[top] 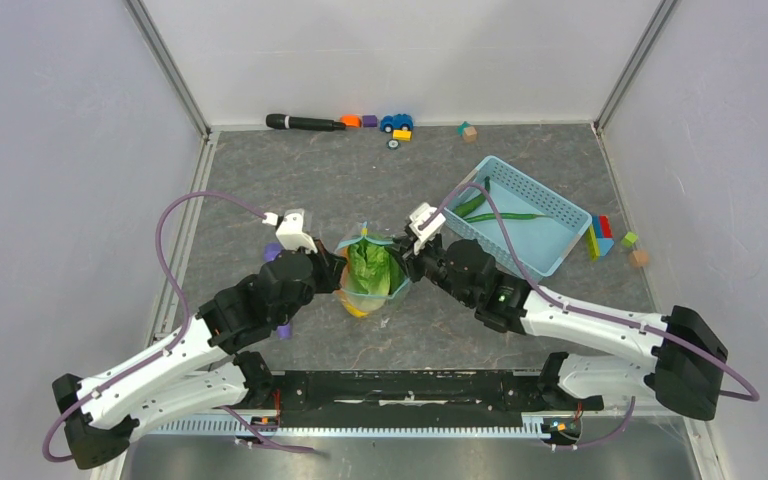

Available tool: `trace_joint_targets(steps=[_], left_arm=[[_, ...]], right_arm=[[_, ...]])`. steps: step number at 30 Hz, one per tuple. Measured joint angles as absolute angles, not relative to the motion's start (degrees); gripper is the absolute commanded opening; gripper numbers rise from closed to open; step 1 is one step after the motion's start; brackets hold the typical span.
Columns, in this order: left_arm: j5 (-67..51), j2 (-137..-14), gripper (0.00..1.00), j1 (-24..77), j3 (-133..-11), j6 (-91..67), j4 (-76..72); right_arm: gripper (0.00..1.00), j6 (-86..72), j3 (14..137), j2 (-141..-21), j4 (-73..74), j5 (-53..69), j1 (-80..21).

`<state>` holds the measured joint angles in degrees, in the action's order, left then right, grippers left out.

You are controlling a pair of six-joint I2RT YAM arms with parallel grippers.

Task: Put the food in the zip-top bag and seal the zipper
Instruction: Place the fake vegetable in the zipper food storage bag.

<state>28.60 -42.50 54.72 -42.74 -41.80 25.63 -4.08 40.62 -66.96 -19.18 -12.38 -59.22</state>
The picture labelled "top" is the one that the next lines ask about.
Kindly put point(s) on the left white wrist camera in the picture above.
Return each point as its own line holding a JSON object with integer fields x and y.
{"x": 290, "y": 230}

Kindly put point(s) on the green small cube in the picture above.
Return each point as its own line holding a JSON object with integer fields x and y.
{"x": 630, "y": 239}

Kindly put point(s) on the teal and wood cubes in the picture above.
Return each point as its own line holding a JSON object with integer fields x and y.
{"x": 467, "y": 132}

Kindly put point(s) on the wooden small cube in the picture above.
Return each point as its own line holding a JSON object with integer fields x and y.
{"x": 639, "y": 258}

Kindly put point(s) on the light blue plastic basket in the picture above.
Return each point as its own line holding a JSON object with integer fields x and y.
{"x": 540, "y": 245}

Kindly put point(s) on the white cable duct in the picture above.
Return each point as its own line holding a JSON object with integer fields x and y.
{"x": 223, "y": 424}

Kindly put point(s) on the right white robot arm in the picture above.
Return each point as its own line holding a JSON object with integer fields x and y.
{"x": 674, "y": 359}

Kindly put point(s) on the purple toy cylinder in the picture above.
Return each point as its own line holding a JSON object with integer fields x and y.
{"x": 270, "y": 253}

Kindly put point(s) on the purple toy block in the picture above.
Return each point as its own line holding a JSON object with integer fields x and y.
{"x": 369, "y": 121}

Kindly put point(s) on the multicolour block stack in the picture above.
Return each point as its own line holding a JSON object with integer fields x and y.
{"x": 599, "y": 237}

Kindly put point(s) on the black microphone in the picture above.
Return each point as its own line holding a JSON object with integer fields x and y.
{"x": 279, "y": 121}

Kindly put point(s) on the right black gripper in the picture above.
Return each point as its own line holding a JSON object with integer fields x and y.
{"x": 406, "y": 246}

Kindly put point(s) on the thin green toy pepper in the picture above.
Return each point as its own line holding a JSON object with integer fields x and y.
{"x": 505, "y": 216}

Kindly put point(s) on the yellow toy mango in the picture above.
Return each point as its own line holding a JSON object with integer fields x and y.
{"x": 355, "y": 312}

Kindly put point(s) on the curved green toy bean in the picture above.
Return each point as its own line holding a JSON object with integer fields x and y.
{"x": 465, "y": 208}

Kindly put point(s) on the clear zip top bag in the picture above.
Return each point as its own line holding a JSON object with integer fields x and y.
{"x": 363, "y": 302}

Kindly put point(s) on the green toy cabbage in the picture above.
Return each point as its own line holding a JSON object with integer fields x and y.
{"x": 373, "y": 271}

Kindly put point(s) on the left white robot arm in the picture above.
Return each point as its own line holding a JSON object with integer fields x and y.
{"x": 204, "y": 364}

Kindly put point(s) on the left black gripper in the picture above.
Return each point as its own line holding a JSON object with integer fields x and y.
{"x": 331, "y": 267}

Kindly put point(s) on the yellow toy block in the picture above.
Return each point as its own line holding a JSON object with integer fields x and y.
{"x": 402, "y": 135}

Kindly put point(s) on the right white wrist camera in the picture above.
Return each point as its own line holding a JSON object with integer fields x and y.
{"x": 424, "y": 223}

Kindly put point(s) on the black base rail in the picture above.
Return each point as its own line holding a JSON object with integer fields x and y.
{"x": 410, "y": 398}

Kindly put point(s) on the orange toy block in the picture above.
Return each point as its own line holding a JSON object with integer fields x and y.
{"x": 351, "y": 121}

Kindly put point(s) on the blue toy car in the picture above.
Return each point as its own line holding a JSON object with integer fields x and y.
{"x": 390, "y": 123}

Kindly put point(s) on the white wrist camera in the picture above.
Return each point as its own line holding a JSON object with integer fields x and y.
{"x": 424, "y": 223}
{"x": 290, "y": 230}

